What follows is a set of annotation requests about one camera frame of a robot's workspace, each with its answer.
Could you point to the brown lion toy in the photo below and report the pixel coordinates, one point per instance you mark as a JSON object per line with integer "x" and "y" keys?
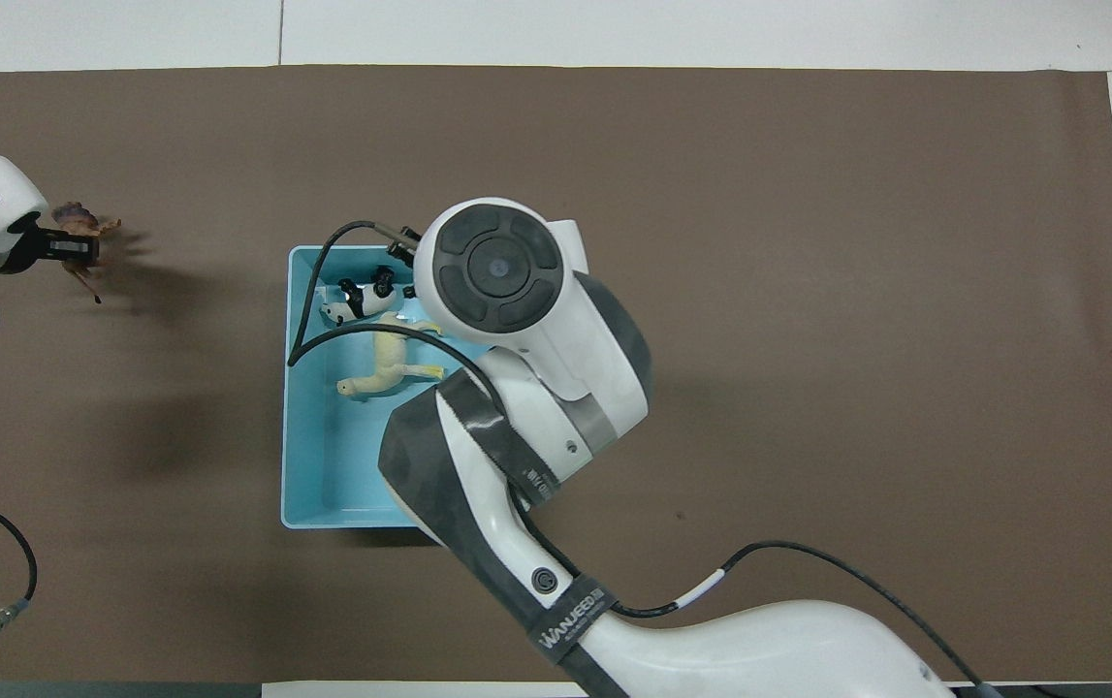
{"x": 76, "y": 218}

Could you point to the cream white horse toy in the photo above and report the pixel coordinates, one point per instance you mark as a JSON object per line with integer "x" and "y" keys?
{"x": 386, "y": 364}

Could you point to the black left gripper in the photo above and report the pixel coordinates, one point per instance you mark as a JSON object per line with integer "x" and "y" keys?
{"x": 24, "y": 247}

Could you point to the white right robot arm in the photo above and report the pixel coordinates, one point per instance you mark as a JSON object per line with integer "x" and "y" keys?
{"x": 536, "y": 388}

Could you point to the brown table mat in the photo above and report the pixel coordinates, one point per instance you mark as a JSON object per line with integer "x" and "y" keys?
{"x": 856, "y": 291}

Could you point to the black white panda toy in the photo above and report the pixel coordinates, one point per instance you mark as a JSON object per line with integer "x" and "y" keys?
{"x": 362, "y": 305}

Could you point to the blue plastic storage box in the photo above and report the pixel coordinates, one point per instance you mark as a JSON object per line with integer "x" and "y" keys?
{"x": 342, "y": 465}

